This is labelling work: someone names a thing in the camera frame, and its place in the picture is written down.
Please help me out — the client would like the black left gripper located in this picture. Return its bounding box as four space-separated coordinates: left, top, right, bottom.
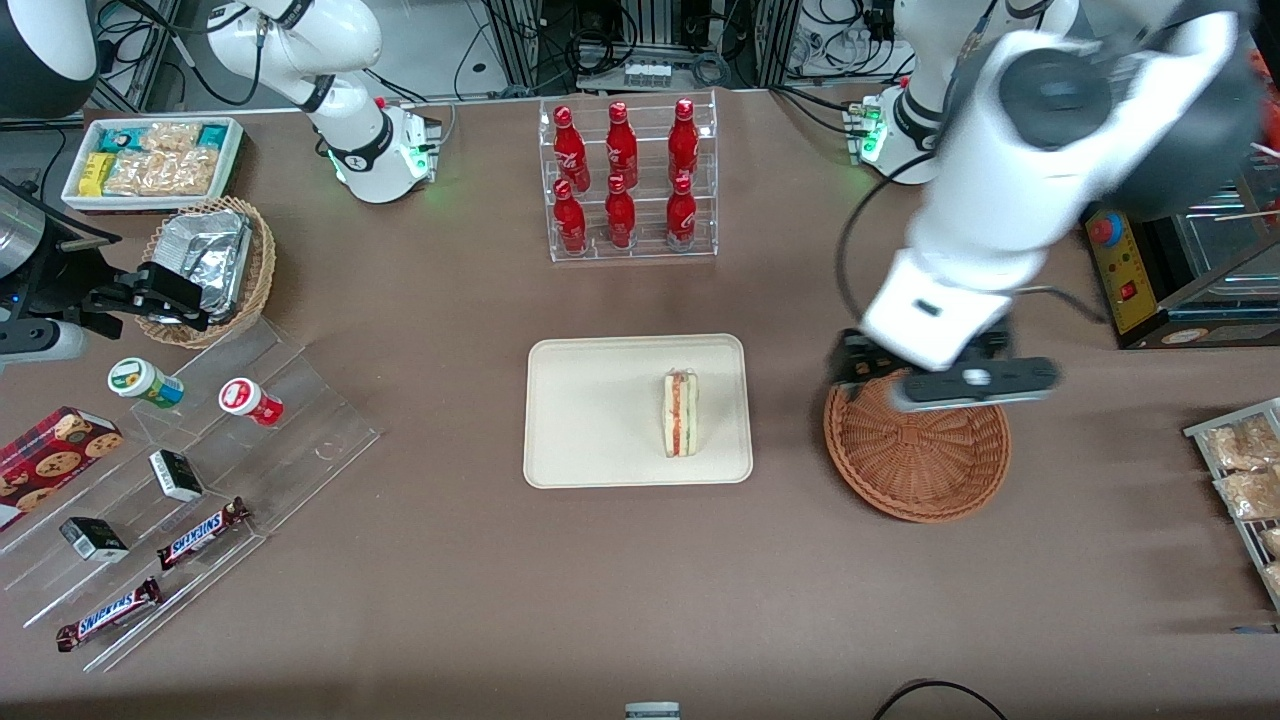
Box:
828 325 1013 403

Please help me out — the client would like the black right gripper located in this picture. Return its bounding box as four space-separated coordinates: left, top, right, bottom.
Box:
30 238 213 332

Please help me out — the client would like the plastic triangle sandwich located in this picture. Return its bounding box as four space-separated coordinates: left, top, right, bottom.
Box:
662 369 701 459

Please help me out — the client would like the white arm base connector box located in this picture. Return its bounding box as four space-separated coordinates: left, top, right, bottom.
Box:
843 95 893 164
403 108 444 183

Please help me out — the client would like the brown round wicker basket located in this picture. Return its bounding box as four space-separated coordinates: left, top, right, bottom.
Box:
823 360 1012 524

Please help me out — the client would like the light tan wicker basket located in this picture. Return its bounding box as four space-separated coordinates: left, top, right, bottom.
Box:
133 196 277 350

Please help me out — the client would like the cream rectangular serving tray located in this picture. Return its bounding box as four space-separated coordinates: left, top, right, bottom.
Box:
524 335 753 490

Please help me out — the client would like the silver foil wrapped packet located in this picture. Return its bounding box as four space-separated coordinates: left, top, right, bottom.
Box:
153 209 253 323

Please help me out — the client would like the green labelled jar white lid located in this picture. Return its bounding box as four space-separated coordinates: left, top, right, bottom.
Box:
107 357 186 410

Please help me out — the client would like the white rectangular snack bin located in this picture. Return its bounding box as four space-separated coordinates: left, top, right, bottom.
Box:
62 117 244 213

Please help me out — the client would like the red strawberry cup white lid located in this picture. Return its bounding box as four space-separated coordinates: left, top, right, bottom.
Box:
218 377 285 428

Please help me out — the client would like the small black carton box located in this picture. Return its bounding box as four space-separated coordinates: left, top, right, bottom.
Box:
59 516 131 563
148 449 205 503

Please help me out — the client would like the red chocolate chip cookie box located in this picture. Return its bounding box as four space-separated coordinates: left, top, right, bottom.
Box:
0 406 124 533

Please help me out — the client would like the clear acrylic stepped display stand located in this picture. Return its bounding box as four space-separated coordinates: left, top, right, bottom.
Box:
0 318 383 673

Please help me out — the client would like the black food warmer appliance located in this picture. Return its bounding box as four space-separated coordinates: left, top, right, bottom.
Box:
1085 150 1280 351

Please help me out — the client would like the Snickers chocolate bar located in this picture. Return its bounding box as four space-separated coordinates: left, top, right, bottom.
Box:
57 577 164 653
157 497 251 571

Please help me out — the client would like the red cola bottle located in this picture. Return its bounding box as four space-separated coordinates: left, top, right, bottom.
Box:
553 178 588 254
553 105 589 191
605 175 637 249
668 98 700 181
606 101 639 186
666 175 698 248

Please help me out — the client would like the stainless steel food pan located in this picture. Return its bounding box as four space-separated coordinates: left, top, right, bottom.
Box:
1180 215 1280 283

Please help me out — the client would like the clear acrylic bottle rack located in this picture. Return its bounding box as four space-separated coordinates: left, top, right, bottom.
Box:
538 90 719 264

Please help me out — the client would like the aluminium equipment rack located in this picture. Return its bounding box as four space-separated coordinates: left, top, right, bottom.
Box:
485 0 801 91

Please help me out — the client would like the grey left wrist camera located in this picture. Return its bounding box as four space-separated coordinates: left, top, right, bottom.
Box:
892 357 1061 414

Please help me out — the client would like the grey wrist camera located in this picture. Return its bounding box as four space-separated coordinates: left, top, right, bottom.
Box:
892 357 1061 414
0 318 89 367

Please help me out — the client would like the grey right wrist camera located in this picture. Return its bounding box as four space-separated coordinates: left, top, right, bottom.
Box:
0 318 89 367

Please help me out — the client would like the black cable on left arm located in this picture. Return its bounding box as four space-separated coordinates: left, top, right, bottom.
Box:
835 150 1113 331

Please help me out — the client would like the black cable at table edge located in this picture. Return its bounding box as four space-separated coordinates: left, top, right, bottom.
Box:
872 679 1009 720

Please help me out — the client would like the silver wire rack tray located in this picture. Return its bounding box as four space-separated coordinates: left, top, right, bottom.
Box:
1184 398 1280 613

